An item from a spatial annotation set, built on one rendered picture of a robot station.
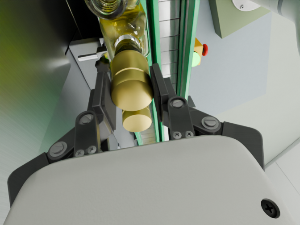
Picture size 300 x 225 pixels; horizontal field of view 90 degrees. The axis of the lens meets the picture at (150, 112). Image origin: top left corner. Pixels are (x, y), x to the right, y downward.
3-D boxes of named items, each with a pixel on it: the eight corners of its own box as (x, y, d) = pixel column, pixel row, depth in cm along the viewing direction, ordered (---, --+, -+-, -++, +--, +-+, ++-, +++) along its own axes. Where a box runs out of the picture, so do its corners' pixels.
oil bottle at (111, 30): (105, -14, 29) (94, 25, 15) (134, -18, 30) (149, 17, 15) (113, 18, 34) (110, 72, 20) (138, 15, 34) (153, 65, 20)
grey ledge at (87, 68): (75, 31, 43) (66, 49, 35) (105, 26, 43) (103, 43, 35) (134, 163, 114) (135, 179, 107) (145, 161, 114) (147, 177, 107)
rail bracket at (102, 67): (80, 34, 35) (68, 64, 26) (109, 29, 35) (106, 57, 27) (87, 50, 38) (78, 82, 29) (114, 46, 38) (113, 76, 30)
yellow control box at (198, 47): (176, 39, 52) (181, 49, 47) (197, 35, 52) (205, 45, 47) (175, 58, 57) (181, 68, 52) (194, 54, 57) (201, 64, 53)
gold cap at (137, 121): (152, 99, 21) (158, 124, 18) (132, 111, 22) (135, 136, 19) (136, 83, 18) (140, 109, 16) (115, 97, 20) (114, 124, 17)
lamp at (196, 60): (185, 52, 48) (188, 56, 46) (199, 50, 48) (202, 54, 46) (184, 64, 51) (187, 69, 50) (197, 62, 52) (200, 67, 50)
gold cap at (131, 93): (106, 52, 13) (103, 82, 10) (145, 46, 13) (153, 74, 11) (116, 84, 16) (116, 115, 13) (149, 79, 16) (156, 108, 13)
